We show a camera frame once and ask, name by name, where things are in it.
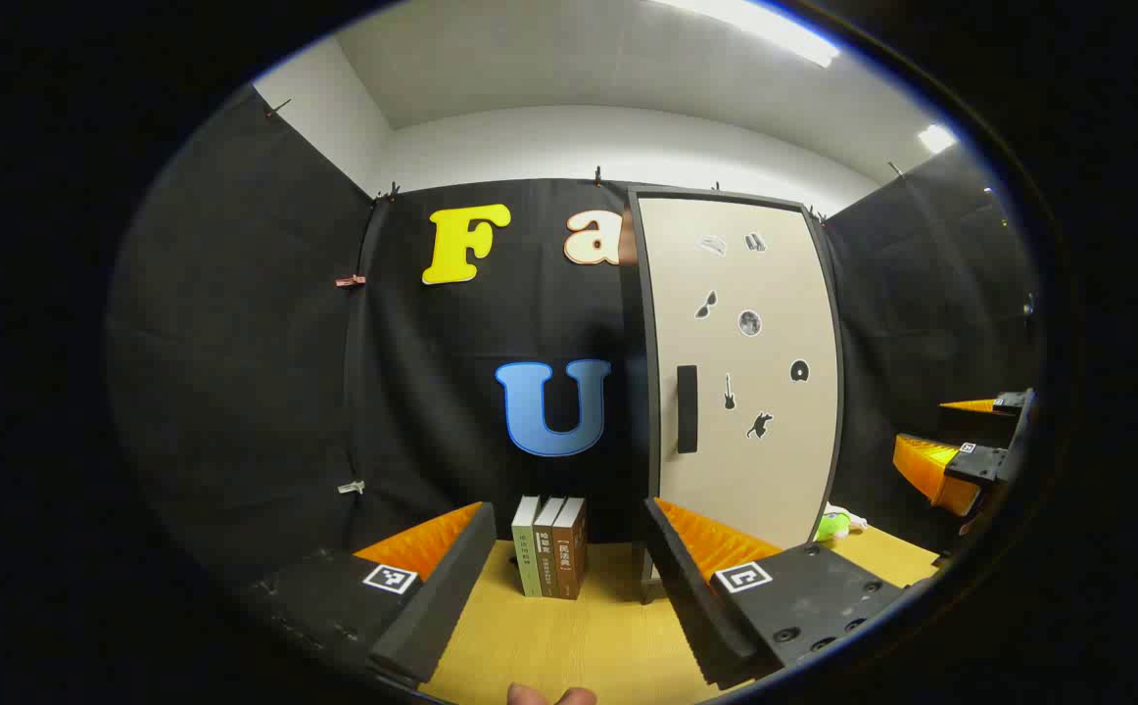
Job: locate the beige cabinet door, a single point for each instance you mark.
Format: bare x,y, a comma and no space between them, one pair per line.
755,470

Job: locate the long ceiling light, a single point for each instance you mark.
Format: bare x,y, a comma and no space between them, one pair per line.
755,29

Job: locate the brown book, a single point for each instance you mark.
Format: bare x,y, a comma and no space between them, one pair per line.
571,548

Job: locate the grey-brown book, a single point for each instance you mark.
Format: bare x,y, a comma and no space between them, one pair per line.
546,548

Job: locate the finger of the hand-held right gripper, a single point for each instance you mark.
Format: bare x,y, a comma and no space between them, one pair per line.
975,465
1012,402

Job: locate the green book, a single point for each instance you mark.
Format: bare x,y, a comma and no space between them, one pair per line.
526,553

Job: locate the small ceiling light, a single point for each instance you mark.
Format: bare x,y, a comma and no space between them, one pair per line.
936,138

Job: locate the copper backdrop clip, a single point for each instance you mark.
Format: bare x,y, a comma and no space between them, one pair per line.
351,281

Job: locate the black backdrop cloth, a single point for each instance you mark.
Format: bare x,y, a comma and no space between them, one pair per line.
236,343

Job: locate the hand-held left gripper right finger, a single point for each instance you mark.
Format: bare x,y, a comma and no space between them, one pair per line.
696,607

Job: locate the dark grey cabinet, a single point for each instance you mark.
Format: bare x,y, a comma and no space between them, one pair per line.
645,392

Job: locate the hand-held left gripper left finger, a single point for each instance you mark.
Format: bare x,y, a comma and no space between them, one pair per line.
442,597

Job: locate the green and pink plush toy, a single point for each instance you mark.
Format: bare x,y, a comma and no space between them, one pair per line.
833,526

